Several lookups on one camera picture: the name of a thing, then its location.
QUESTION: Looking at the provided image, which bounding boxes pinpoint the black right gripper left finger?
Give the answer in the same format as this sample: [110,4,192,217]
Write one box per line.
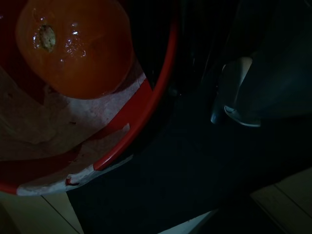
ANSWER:
[129,0,172,91]

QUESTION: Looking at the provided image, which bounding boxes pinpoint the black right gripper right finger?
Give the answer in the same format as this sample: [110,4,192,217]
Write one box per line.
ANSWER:
[179,0,221,96]

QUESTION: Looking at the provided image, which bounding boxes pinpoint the red and black bowl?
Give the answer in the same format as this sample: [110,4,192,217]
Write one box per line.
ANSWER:
[0,0,180,197]

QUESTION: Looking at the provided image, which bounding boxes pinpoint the orange tomato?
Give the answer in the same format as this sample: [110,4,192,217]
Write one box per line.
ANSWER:
[16,0,135,100]

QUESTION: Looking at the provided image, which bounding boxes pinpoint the white paper bowl lining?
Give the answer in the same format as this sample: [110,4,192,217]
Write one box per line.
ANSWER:
[0,65,147,197]

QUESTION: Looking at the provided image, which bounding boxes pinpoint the grey robot right leg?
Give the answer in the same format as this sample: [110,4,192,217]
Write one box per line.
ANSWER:
[211,0,312,127]

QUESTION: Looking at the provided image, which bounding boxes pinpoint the smooth black floor mat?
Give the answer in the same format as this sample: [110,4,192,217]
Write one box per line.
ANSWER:
[67,92,312,234]

